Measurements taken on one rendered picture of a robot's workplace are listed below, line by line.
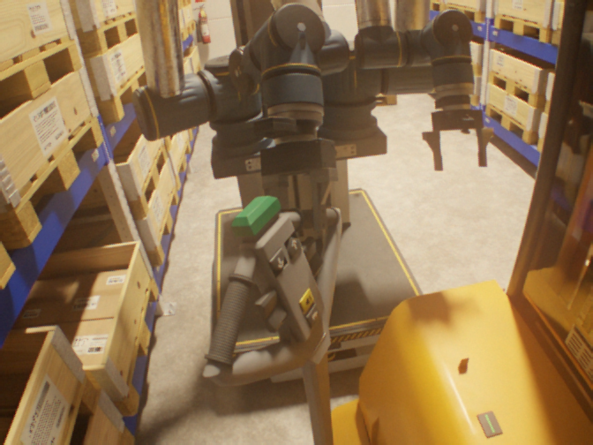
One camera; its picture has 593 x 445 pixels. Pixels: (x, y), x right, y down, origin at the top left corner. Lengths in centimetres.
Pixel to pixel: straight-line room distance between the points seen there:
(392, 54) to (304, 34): 50
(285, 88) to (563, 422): 92
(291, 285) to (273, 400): 145
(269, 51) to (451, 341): 82
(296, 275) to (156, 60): 93
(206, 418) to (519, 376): 146
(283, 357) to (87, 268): 179
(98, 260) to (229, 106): 117
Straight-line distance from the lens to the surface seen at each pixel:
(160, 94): 146
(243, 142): 160
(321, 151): 69
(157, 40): 137
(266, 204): 63
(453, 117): 109
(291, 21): 76
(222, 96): 151
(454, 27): 110
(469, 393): 104
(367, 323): 187
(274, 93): 72
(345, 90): 160
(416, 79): 164
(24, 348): 145
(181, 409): 216
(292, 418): 201
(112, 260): 227
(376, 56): 120
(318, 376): 83
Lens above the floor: 175
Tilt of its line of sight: 34 degrees down
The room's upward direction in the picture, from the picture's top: 7 degrees counter-clockwise
